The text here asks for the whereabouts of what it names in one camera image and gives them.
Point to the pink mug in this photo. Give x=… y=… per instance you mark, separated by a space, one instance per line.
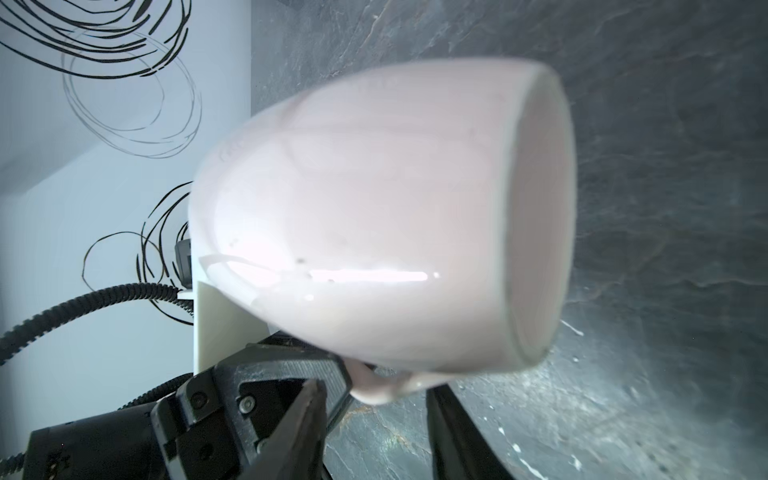
x=417 y=220

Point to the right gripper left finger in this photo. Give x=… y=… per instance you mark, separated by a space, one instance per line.
x=290 y=421

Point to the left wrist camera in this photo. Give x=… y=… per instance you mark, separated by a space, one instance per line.
x=220 y=327

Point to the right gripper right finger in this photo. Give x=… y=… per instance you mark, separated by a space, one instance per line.
x=459 y=451

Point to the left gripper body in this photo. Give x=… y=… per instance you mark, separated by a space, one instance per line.
x=201 y=430

